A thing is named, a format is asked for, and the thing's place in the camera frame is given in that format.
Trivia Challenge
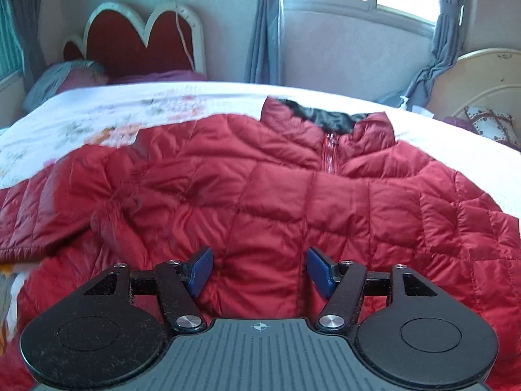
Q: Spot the purple bedsheet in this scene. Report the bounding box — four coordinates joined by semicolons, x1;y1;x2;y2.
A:
106;69;208;86

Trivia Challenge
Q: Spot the grey-blue curtain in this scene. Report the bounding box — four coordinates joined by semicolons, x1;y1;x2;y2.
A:
403;0;481;102
243;0;286;86

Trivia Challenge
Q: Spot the cream round headboard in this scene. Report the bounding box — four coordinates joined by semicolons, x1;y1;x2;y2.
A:
424;48;521;149

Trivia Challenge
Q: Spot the dark grey curtain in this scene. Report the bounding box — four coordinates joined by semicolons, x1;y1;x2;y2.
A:
7;0;49;87

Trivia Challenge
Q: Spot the red heart-shaped headboard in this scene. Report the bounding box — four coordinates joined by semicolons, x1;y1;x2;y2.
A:
62;2;205;81

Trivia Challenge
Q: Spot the patterned white pillow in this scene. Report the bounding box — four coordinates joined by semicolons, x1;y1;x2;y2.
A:
463;105;518;146

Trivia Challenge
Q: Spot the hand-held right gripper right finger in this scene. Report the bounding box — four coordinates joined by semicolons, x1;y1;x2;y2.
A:
306;246;449;333

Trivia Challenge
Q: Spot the white cable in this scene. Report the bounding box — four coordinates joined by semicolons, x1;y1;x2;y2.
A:
174;6;197;70

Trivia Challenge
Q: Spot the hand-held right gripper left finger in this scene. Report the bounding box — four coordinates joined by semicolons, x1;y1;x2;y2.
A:
73;245;215;333

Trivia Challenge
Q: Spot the grey and pink pillow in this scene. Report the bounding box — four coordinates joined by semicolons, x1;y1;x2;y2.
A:
22;60;109;111

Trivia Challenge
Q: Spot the bed with floral white sheet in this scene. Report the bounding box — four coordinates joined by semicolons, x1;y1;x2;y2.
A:
0;81;521;359

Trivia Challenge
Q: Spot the red puffer jacket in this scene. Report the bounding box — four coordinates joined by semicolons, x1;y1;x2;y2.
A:
0;97;521;391

